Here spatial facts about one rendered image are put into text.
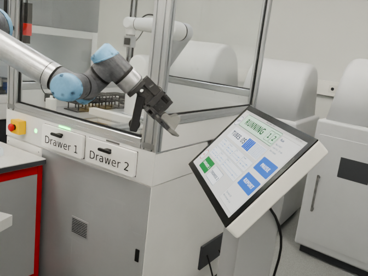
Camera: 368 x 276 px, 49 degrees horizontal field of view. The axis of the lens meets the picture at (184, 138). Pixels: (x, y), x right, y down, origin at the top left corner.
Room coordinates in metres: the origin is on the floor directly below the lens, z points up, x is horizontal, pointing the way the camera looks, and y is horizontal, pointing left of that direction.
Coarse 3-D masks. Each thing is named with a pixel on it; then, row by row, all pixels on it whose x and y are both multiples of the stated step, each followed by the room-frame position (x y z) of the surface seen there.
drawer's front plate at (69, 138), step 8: (48, 128) 1.91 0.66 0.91; (56, 128) 1.88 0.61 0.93; (48, 136) 1.91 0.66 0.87; (64, 136) 1.84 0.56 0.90; (72, 136) 1.81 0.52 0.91; (80, 136) 1.79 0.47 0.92; (48, 144) 1.91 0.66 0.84; (56, 144) 1.87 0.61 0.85; (72, 144) 1.81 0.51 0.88; (80, 144) 1.78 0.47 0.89; (64, 152) 1.84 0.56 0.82; (72, 152) 1.81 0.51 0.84; (80, 152) 1.78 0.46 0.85
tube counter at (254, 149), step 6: (246, 138) 1.24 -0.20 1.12; (240, 144) 1.24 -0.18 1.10; (246, 144) 1.21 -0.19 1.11; (252, 144) 1.18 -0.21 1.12; (258, 144) 1.15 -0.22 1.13; (246, 150) 1.17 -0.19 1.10; (252, 150) 1.14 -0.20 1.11; (258, 150) 1.12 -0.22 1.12; (264, 150) 1.09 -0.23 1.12; (252, 156) 1.11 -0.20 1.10; (258, 156) 1.09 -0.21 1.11
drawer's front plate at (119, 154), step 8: (88, 144) 1.76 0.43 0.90; (96, 144) 1.73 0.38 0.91; (104, 144) 1.70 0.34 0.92; (112, 144) 1.70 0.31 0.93; (88, 152) 1.76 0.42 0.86; (96, 152) 1.73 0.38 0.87; (112, 152) 1.68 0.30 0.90; (120, 152) 1.65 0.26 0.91; (128, 152) 1.63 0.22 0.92; (136, 152) 1.62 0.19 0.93; (88, 160) 1.75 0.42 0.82; (96, 160) 1.73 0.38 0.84; (104, 160) 1.70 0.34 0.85; (120, 160) 1.65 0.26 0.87; (128, 160) 1.63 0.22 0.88; (136, 160) 1.62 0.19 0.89; (112, 168) 1.67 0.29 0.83; (120, 168) 1.65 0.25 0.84; (128, 168) 1.62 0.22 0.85
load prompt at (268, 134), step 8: (248, 120) 1.35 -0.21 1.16; (256, 120) 1.30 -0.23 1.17; (248, 128) 1.29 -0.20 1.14; (256, 128) 1.25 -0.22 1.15; (264, 128) 1.21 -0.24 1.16; (272, 128) 1.17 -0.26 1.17; (256, 136) 1.20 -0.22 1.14; (264, 136) 1.16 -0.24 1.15; (272, 136) 1.13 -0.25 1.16; (280, 136) 1.09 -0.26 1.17; (272, 144) 1.09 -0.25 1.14
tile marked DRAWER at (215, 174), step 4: (216, 168) 1.22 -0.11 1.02; (212, 172) 1.21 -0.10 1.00; (216, 172) 1.19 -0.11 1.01; (220, 172) 1.17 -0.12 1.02; (208, 176) 1.21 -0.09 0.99; (212, 176) 1.19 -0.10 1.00; (216, 176) 1.17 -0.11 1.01; (220, 176) 1.15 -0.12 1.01; (212, 180) 1.17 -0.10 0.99; (216, 180) 1.15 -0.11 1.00; (212, 184) 1.15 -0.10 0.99
